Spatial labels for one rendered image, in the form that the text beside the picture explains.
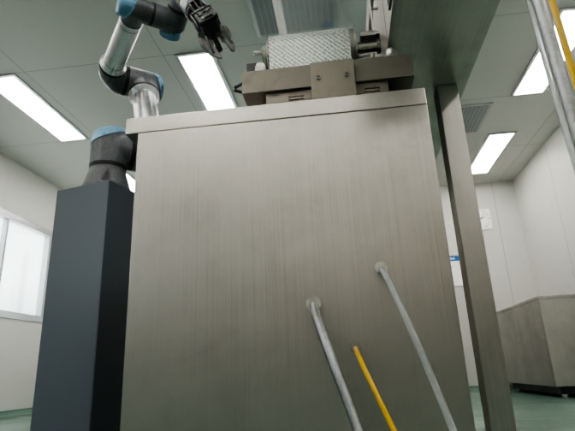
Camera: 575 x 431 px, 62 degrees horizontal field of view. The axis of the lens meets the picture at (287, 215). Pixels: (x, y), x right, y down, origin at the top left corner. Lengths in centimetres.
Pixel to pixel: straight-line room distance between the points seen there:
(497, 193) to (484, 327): 616
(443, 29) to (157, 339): 99
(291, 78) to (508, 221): 636
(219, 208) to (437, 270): 45
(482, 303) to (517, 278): 584
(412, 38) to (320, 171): 51
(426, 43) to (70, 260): 115
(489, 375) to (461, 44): 85
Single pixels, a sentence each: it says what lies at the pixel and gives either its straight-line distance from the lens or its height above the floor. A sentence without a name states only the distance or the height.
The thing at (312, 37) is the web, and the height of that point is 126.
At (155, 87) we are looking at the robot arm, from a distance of 198.
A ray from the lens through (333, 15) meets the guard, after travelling 223.
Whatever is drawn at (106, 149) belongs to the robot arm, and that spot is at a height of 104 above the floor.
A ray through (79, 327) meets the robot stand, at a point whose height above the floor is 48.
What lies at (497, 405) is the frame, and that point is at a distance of 135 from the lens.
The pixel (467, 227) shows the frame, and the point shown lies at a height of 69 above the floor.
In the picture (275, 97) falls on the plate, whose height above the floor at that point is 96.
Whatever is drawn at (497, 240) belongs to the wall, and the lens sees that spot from 723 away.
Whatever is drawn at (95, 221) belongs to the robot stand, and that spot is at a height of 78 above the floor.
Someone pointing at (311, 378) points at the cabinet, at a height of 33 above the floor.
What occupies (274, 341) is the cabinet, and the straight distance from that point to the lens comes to 92.
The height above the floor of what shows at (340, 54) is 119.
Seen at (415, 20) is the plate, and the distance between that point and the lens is 129.
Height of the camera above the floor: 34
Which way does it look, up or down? 18 degrees up
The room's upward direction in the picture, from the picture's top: 2 degrees counter-clockwise
